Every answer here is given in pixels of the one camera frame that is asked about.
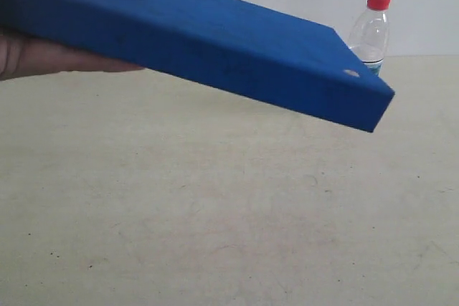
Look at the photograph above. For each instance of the person's hand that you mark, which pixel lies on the person's hand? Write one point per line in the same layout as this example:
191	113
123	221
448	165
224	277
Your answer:
42	37

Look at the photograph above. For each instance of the blue binder folder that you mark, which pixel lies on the blue binder folder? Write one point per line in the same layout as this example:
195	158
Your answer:
259	53

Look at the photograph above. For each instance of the clear plastic water bottle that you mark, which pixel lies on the clear plastic water bottle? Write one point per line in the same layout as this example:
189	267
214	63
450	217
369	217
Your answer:
369	37

